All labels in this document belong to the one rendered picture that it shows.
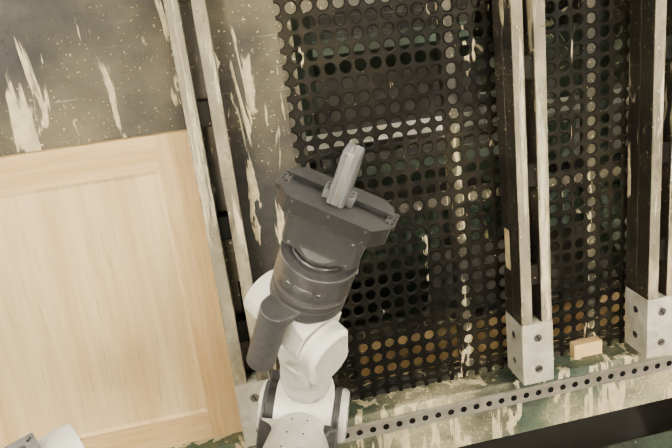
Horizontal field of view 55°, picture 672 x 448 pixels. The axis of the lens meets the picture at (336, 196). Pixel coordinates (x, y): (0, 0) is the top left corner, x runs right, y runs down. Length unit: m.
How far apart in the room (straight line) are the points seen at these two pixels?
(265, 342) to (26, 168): 0.53
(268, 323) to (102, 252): 0.48
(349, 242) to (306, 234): 0.05
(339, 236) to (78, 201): 0.57
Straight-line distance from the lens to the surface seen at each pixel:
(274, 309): 0.71
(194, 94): 1.00
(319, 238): 0.65
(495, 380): 1.34
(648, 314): 1.38
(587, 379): 1.40
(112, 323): 1.18
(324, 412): 0.98
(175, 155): 1.07
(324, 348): 0.74
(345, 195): 0.62
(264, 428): 0.97
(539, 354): 1.30
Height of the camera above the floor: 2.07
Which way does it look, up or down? 48 degrees down
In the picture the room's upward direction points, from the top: straight up
